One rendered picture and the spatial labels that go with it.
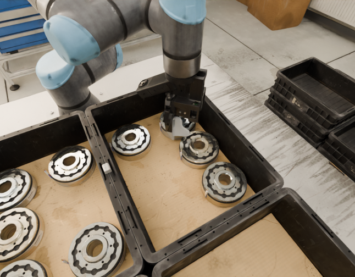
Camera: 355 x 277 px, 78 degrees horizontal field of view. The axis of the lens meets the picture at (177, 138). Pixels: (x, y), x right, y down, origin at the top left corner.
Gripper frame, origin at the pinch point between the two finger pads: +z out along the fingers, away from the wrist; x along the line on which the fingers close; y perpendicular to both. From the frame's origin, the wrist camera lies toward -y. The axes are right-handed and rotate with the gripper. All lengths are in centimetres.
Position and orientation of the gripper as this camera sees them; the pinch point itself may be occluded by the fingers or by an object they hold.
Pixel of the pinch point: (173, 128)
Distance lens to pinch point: 61.9
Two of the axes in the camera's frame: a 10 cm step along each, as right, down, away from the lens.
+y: 9.6, 2.3, -1.8
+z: 0.0, 6.1, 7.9
